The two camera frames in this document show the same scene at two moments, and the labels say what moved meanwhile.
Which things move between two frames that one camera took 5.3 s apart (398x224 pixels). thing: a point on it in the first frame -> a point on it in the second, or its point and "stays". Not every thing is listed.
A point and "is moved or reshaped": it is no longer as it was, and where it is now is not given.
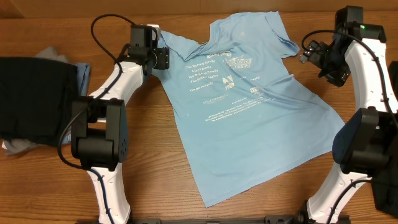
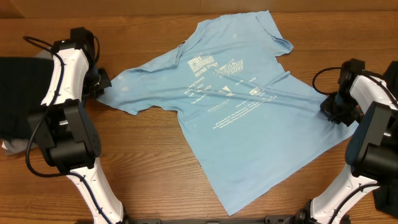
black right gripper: x=315 y=54 -> x=331 y=107
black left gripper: x=164 y=58 -> x=106 y=83
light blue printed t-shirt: x=247 y=116 is moved or reshaped
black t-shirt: x=385 y=186 stays
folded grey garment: x=18 y=146 stays
